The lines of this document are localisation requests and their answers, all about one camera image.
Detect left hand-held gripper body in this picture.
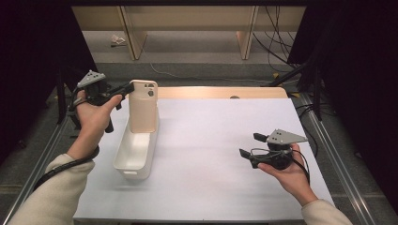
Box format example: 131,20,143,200
77,69,121,106

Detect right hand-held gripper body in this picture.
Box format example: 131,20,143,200
249,128,309,171

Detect beige phone case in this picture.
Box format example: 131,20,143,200
128,79,159,134

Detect white plastic storage bin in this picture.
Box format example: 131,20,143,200
113,102,161,181

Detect person's left hand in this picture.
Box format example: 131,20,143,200
67,90,124,160

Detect person's right hand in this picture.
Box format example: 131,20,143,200
256,142,319,207

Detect black metal stand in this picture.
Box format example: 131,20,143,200
55,62,101,126
268,8,324,122

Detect white table mat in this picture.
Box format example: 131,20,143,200
73,97,335,221

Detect crumpled white cloth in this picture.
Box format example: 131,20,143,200
110,34,127,48

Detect black curtain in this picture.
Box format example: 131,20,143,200
0,0,101,158
286,0,398,204

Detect beige wooden shelf unit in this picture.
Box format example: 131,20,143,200
71,5,306,61

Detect right hand-held gripper cable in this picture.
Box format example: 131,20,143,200
250,147,312,186

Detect hand-held gripper cable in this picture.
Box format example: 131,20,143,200
250,147,312,186
32,87,100,192

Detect metal floor rail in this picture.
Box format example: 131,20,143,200
0,97,79,225
292,93,375,225

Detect left hand-held gripper cable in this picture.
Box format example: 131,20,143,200
32,87,100,192

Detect bundle of black cables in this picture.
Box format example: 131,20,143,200
253,5,302,73

